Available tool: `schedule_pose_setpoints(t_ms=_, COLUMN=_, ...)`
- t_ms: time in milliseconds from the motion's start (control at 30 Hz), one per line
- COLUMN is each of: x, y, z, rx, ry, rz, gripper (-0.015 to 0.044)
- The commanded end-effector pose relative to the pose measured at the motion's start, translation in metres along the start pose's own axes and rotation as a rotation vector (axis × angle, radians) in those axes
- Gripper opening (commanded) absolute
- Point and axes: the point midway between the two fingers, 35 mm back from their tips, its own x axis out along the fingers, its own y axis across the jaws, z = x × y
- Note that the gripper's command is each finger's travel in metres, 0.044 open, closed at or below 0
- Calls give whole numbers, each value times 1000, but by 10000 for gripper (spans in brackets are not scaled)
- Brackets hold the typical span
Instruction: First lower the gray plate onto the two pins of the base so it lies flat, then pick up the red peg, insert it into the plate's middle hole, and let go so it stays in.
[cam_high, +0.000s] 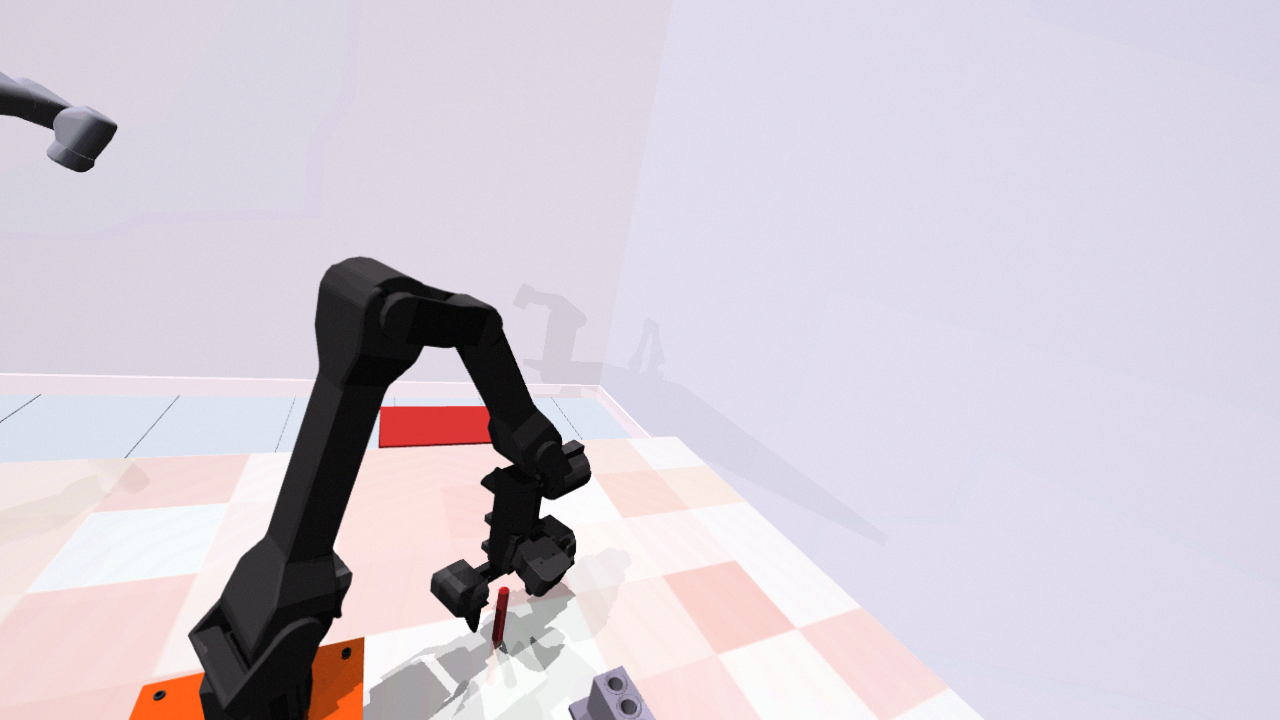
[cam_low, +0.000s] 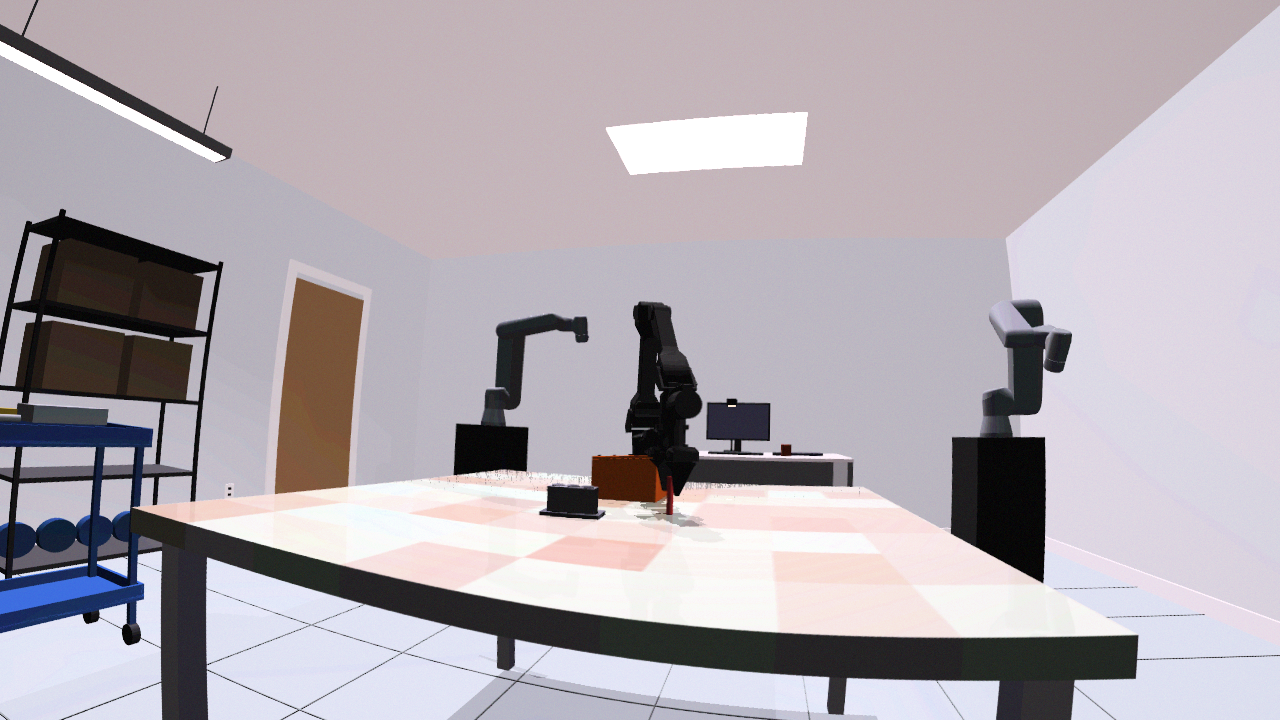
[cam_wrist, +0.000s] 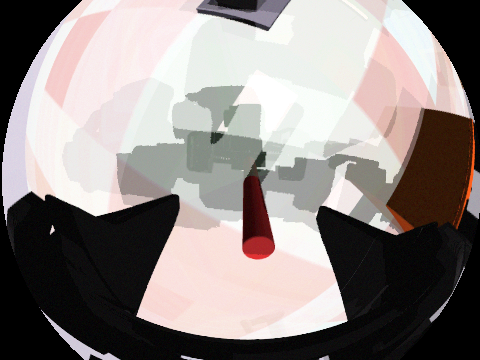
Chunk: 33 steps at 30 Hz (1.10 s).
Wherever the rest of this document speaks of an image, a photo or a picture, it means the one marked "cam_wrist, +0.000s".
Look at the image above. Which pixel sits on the dark red peg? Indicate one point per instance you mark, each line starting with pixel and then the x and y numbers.
pixel 256 234

